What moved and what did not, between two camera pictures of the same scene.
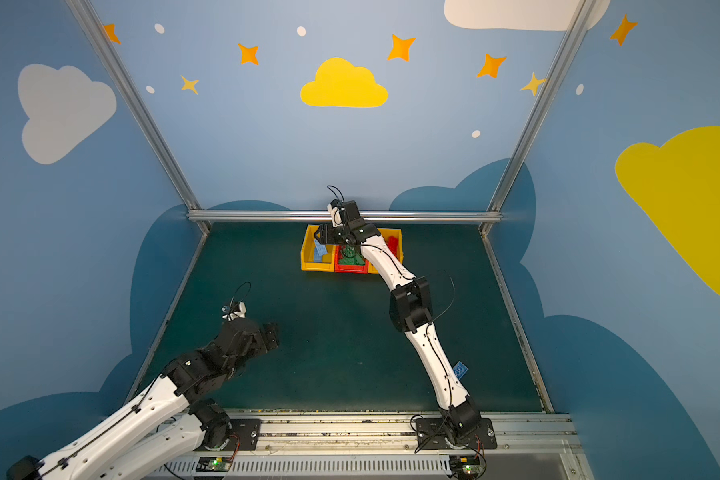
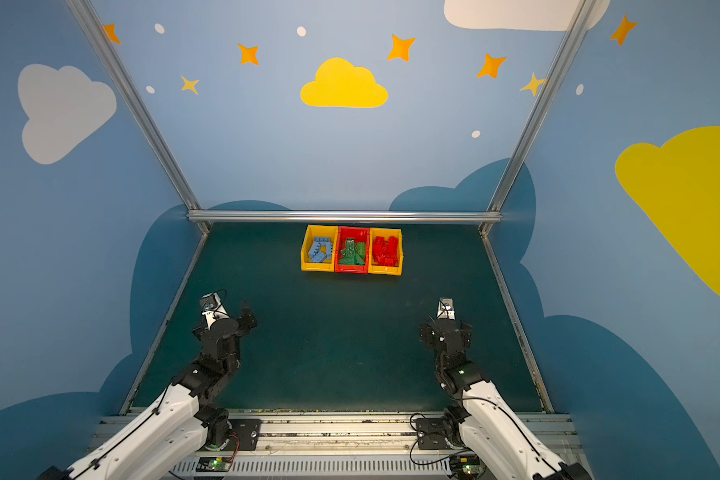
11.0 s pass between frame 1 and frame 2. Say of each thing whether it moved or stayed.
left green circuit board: stayed
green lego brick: stayed
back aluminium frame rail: stayed
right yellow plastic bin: stayed
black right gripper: moved
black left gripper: moved
